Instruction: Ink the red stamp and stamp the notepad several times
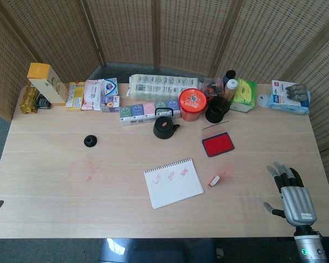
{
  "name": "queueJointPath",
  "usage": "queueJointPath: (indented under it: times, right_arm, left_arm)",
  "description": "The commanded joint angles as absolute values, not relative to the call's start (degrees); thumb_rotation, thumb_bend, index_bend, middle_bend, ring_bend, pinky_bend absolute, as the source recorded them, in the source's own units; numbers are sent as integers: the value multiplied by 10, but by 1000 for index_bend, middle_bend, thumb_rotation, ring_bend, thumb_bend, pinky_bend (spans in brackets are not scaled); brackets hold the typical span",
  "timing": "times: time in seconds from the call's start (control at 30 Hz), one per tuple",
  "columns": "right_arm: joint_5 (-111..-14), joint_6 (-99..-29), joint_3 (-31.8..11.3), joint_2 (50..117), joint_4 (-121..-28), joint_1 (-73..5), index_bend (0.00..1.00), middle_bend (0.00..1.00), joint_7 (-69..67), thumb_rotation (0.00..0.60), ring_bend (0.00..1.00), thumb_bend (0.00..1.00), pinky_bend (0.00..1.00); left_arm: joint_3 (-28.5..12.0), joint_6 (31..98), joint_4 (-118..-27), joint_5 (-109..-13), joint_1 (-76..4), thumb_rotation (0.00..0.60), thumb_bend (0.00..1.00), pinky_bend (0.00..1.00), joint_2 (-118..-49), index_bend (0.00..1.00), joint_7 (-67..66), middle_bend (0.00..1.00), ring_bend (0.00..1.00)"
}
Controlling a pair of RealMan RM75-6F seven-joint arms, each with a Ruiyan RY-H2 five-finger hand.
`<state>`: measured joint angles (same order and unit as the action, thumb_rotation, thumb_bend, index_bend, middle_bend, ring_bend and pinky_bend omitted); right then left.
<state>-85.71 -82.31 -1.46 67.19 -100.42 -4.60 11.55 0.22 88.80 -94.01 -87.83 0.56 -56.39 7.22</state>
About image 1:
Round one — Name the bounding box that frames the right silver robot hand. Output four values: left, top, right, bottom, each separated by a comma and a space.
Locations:
263, 161, 318, 227

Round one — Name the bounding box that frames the white red stamp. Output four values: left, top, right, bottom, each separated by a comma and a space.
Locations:
208, 175, 223, 188

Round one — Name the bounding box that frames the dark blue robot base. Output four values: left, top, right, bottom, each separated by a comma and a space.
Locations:
98, 237, 217, 263

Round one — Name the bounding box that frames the spiral notepad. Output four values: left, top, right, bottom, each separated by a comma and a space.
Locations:
143, 157, 205, 210

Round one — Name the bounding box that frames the red ink pad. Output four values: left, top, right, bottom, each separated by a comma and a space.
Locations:
201, 121, 235, 158

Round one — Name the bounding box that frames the blue white wipes pack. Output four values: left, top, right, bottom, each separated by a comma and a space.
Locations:
268, 79, 311, 115

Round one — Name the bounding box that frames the pale blue round disc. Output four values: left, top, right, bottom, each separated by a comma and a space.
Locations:
256, 93, 271, 108

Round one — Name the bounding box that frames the grey item blister pack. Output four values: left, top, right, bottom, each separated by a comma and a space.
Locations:
283, 83, 311, 102

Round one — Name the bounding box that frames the gold foil pack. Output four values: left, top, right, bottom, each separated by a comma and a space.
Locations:
19, 83, 41, 114

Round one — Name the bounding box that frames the green tissue pack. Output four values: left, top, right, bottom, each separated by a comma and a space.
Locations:
229, 78, 258, 113

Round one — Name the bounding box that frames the brown bottle white cap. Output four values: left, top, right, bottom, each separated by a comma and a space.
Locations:
224, 78, 238, 101

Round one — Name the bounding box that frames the tall cream orange box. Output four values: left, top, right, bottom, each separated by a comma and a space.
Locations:
26, 62, 69, 107

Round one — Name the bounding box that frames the yellow flat box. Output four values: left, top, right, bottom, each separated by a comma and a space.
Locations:
65, 81, 86, 111

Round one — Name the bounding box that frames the orange cylindrical tub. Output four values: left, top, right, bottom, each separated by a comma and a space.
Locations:
179, 88, 208, 122

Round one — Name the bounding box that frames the clear plastic clip box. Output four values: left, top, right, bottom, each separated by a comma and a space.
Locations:
202, 77, 225, 98

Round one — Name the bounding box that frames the dark bottle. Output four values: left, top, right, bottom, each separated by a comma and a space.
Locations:
223, 70, 237, 86

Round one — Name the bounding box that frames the pink wet wipes pack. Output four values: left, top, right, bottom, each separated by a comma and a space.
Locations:
81, 79, 105, 111

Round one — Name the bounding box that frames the purple small box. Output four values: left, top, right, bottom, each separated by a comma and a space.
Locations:
100, 95, 121, 113

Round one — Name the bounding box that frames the black teapot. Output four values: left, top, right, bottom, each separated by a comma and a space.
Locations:
152, 107, 181, 140

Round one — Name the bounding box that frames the blue white small box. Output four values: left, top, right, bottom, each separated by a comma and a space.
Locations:
100, 77, 119, 98

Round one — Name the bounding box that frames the row of pastel boxes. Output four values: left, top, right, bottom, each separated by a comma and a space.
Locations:
118, 99, 181, 127

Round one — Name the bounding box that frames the wooden woven folding screen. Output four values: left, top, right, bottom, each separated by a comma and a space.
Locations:
0, 0, 329, 217

